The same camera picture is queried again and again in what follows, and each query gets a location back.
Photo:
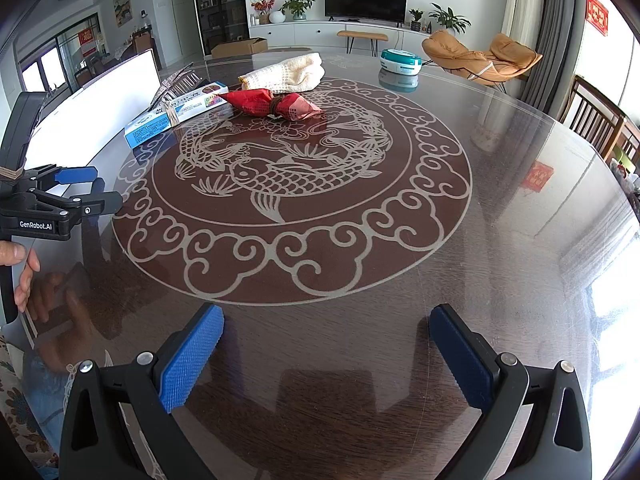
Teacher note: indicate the framed wall painting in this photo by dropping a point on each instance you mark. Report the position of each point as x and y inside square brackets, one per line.
[122, 7]

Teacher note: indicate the small potted plant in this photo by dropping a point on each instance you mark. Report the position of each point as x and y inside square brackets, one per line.
[416, 19]

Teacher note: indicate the teal white round container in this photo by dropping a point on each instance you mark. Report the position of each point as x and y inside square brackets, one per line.
[400, 60]

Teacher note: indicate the red door poster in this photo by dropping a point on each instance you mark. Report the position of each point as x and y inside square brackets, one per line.
[87, 42]

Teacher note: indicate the white printed box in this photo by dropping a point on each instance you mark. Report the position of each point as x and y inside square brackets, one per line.
[200, 100]

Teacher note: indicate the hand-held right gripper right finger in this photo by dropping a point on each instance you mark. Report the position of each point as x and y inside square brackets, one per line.
[460, 360]

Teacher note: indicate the grey curtain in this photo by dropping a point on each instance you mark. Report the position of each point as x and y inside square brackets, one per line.
[555, 35]

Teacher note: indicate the white cardboard box container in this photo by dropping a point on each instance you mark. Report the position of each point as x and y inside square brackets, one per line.
[100, 110]

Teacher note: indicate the large-leaf potted plant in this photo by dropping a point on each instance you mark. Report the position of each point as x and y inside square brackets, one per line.
[450, 19]

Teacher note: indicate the red window decoration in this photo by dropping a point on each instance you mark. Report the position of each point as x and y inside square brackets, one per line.
[597, 12]

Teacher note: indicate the white television cabinet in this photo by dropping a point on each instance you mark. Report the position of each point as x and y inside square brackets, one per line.
[320, 32]

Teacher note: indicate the red flowers in vase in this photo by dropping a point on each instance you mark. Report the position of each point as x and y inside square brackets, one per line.
[262, 7]

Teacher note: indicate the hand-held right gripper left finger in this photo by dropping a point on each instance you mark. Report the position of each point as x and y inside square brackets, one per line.
[192, 355]

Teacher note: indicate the white patterned curtain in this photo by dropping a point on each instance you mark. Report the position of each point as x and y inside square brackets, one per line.
[520, 0]

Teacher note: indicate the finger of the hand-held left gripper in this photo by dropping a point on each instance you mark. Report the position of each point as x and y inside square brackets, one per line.
[105, 204]
[75, 175]

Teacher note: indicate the orange lounge chair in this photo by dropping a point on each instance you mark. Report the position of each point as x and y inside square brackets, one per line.
[465, 57]

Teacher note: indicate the floral seat cushion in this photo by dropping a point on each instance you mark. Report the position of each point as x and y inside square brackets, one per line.
[10, 400]

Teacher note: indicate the dark wooden slatted chair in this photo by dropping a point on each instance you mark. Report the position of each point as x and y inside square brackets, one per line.
[595, 115]

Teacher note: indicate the black television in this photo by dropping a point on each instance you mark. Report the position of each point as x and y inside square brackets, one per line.
[365, 0]

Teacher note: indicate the rhinestone hair claw clip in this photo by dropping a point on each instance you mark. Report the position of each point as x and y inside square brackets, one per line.
[172, 87]

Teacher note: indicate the person's left hand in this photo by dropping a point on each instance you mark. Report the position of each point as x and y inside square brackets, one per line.
[27, 280]

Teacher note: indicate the black glass display cabinet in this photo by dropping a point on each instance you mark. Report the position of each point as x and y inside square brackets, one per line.
[220, 5]

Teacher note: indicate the wooden bench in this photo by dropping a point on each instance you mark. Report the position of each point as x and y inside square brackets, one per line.
[362, 35]

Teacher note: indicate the brown cardboard box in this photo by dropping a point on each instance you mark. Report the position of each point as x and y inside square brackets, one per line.
[235, 47]

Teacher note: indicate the white round vase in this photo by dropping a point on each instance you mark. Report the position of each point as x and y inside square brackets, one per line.
[277, 17]

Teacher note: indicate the red packet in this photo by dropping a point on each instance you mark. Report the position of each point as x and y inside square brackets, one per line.
[260, 102]

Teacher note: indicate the green plant in glass vase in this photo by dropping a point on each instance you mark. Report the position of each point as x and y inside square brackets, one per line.
[297, 7]

